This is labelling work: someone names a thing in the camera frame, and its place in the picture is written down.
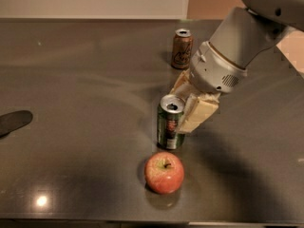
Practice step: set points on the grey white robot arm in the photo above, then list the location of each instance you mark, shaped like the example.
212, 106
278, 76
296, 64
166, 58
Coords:
257, 26

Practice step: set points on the dark oval object at edge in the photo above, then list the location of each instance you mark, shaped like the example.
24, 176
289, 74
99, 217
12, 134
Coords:
13, 121

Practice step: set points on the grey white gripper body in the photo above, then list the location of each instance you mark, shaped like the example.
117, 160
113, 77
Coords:
213, 70

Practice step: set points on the red apple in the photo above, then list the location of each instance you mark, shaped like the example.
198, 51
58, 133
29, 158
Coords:
164, 173

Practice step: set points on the brown soda can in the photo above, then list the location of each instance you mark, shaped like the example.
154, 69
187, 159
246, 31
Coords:
182, 48

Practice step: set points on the green soda can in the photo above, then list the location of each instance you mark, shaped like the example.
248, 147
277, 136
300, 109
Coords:
170, 111

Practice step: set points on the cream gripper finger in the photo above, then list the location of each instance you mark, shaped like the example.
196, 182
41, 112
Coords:
182, 86
197, 110

